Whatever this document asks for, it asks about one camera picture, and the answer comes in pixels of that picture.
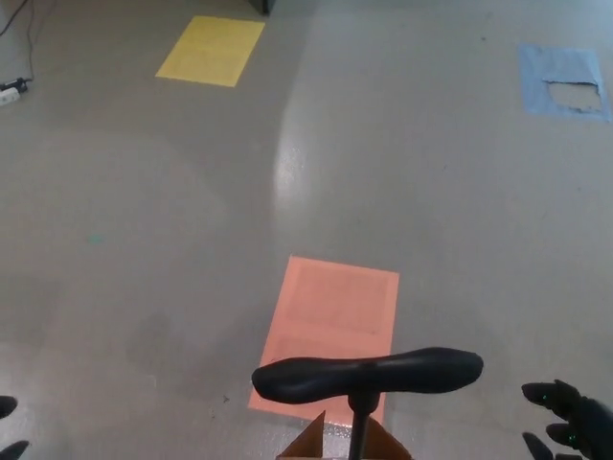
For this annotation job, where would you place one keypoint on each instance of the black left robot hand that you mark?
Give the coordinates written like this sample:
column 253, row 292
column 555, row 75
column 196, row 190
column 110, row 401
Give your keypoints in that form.
column 6, row 406

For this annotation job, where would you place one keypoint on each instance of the white power strip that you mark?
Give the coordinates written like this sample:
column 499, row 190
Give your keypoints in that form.
column 8, row 96

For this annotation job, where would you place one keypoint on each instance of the torn blue floor sheet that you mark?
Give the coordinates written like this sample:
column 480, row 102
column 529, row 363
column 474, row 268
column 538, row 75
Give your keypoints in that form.
column 551, row 62

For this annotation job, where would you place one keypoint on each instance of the dark furniture base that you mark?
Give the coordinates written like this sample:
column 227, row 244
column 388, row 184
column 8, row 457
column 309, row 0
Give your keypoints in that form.
column 262, row 6

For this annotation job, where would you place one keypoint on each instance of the orange floor sheet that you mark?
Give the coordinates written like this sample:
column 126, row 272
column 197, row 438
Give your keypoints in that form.
column 335, row 306

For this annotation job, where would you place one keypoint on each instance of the brown cardboard box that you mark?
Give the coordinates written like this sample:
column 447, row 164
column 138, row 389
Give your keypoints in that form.
column 311, row 438

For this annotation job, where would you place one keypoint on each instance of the yellow floor sheet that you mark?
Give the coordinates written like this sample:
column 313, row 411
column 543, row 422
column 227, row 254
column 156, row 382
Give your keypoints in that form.
column 211, row 50

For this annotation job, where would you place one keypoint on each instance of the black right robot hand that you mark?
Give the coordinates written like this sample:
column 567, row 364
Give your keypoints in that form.
column 582, row 417

